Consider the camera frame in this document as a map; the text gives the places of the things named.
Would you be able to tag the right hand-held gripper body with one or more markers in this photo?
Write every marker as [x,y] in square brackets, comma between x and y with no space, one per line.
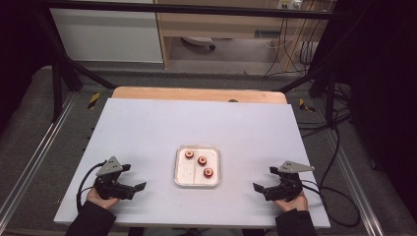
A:
[286,190]

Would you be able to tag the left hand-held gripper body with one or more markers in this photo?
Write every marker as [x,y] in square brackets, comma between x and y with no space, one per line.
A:
[109,188]

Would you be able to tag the clear square tray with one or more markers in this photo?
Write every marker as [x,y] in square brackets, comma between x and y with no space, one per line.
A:
[187,173]

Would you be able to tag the small red round piece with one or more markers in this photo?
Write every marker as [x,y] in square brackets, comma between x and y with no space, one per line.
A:
[208,172]
[189,154]
[202,160]

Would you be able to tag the person's left hand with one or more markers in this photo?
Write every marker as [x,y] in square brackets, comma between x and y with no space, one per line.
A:
[98,200]

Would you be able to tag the person's right hand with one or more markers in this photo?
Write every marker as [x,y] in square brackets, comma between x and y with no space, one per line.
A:
[295,205]

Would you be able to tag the light wooden table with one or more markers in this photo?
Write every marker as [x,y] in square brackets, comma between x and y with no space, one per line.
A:
[196,95]

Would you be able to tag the white cabinet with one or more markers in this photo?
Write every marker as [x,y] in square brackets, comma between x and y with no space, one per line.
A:
[105,36]

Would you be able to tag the black curtain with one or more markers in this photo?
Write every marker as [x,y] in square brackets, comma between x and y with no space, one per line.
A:
[19,49]
[387,82]

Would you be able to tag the office chair base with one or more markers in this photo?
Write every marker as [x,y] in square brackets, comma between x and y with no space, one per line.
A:
[200,41]

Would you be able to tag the light wooden desk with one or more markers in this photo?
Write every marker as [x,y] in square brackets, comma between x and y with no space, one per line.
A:
[223,24]

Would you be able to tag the white power socket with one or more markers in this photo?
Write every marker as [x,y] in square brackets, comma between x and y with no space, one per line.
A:
[289,4]

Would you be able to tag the aluminium floor rail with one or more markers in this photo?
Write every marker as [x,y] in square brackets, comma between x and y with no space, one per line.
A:
[36,154]
[357,183]

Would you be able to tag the black metal frame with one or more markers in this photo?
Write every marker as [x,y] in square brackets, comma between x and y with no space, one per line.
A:
[196,9]

